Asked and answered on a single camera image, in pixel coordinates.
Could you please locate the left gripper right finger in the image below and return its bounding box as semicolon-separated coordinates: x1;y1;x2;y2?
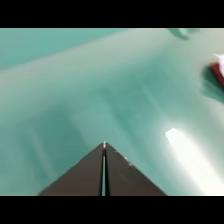
104;141;167;197

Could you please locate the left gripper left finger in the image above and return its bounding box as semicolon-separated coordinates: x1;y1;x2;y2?
38;142;105;197

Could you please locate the red garment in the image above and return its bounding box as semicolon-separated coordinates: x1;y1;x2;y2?
208;62;224;87

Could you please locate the white garment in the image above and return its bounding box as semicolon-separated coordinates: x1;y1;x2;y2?
213;53;224;69

